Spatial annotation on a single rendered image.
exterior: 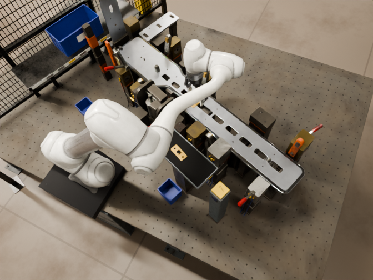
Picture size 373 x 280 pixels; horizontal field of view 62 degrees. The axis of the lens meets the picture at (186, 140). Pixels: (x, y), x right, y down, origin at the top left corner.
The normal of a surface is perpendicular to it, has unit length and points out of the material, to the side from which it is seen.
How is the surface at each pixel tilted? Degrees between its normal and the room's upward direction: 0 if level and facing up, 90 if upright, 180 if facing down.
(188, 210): 0
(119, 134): 47
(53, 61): 0
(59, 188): 42
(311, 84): 0
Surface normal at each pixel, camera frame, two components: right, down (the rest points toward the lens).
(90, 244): -0.05, -0.45
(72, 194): 0.55, -0.09
